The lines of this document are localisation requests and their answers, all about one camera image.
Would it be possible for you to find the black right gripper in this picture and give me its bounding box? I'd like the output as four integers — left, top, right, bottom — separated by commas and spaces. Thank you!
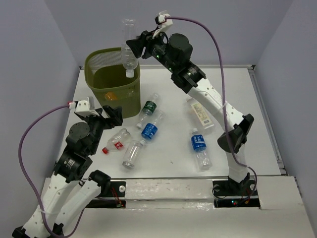
126, 26, 177, 73

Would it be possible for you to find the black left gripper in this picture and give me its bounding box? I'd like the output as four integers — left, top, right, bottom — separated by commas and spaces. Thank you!
82, 104, 124, 153

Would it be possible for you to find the clear slim unlabelled bottle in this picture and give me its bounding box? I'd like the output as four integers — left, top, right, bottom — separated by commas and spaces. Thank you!
121, 19, 138, 78

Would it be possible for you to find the orange juice bottle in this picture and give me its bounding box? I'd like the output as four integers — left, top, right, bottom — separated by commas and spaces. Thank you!
104, 92, 118, 101

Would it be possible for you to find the blue label water bottle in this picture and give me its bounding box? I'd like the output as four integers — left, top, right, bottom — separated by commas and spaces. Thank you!
191, 128, 212, 171

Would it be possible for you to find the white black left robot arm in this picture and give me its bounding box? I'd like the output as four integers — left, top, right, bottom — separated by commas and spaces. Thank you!
12, 100, 123, 238

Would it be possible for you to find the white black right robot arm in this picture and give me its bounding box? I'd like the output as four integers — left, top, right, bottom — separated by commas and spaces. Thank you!
126, 31, 254, 194

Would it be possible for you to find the olive green mesh bin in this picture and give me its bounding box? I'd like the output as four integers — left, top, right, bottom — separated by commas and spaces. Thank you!
84, 47, 141, 119

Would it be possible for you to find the red cap crushed bottle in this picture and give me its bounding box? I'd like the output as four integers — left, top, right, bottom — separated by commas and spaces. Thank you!
102, 128, 131, 154

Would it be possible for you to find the green label plastic bottle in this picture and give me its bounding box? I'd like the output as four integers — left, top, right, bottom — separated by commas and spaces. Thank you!
136, 93, 160, 129

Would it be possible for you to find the blue label crushed bottle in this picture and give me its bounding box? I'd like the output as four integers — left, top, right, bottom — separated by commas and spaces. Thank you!
139, 110, 165, 146

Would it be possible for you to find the clear bottle metal rim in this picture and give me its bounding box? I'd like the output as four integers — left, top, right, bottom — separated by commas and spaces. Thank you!
122, 140, 144, 169

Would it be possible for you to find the white label square bottle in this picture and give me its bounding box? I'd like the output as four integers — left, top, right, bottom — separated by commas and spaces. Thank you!
185, 97, 215, 135

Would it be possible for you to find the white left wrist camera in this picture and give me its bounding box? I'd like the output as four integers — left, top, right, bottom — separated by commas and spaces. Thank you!
68, 96, 98, 117

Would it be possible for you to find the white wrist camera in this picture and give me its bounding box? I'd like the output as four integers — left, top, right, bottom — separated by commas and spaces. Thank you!
68, 96, 98, 117
152, 10, 173, 39

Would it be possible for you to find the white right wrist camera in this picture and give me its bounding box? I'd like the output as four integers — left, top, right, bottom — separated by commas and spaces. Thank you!
152, 10, 173, 39

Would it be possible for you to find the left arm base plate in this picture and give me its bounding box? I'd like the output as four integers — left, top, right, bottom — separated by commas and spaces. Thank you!
86, 180, 126, 209

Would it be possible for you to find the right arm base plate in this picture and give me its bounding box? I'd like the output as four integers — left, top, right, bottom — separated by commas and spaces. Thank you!
211, 179, 260, 208

